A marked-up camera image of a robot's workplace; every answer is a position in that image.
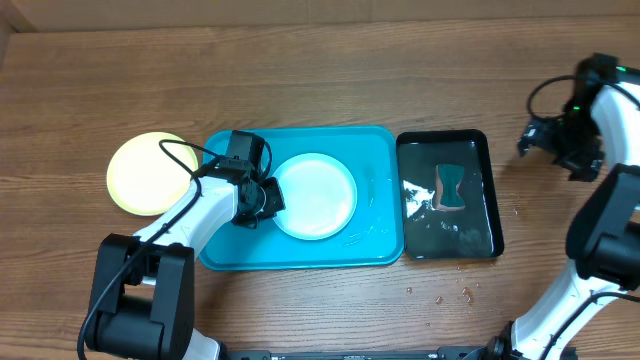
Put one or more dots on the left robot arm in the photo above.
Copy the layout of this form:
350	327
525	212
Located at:
142	298

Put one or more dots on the yellow-green plastic plate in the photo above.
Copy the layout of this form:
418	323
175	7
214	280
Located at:
141	179

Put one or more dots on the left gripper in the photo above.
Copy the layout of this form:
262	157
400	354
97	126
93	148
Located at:
276	203

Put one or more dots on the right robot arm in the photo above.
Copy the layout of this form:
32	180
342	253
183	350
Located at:
597	128

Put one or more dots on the teal plastic serving tray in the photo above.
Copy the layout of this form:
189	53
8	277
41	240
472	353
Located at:
373	236

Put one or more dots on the light blue plastic plate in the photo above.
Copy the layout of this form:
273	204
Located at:
320	196

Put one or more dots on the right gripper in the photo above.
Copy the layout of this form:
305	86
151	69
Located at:
587	166

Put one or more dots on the black rectangular water tray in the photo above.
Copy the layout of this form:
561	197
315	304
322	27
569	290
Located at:
472	233

